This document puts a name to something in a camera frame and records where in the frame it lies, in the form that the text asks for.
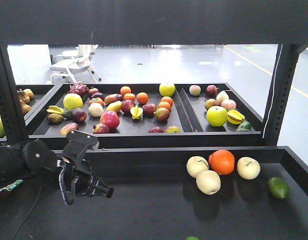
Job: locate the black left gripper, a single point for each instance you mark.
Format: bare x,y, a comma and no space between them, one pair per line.
74,177

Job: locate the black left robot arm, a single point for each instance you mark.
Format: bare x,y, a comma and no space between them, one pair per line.
11,165

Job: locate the yellow star fruit centre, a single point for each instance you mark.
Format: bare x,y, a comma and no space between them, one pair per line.
136,112

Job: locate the yellow star fruit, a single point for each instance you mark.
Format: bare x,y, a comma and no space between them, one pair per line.
235,117
136,112

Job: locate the black wood fruit display stand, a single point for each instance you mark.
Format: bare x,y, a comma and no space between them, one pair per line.
154,197

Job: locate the orange fruit near tray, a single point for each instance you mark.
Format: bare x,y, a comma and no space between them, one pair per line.
222,161

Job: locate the yellow star fruit right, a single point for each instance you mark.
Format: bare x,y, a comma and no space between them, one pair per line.
235,117

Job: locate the big red apple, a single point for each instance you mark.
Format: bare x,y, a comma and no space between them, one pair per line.
110,118

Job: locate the yellow green pomelo left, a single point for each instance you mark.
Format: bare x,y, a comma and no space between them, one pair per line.
72,101

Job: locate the yellow green pomelo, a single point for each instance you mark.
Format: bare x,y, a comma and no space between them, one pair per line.
72,101
167,89

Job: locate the pale yellow pear left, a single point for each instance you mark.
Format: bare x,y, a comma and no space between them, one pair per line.
196,164

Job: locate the pale yellow pear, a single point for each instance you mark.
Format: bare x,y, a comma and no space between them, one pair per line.
248,168
208,182
196,164

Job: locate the white office chair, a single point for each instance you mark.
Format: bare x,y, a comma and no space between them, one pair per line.
75,62

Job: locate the green avocado front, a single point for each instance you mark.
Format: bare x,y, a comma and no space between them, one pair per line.
191,237

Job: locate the green avocado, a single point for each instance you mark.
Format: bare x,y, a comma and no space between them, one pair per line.
278,188
191,237

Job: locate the yellow green pomelo rear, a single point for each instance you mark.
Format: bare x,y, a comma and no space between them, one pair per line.
167,89

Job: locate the pale yellow pear front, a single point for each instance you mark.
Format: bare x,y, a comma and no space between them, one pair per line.
208,182

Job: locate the large green apple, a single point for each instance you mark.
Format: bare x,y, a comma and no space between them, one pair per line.
216,116

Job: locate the pale yellow pear right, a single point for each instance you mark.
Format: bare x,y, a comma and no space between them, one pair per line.
248,168

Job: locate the green avocado right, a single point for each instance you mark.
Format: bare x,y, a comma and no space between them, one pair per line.
278,188

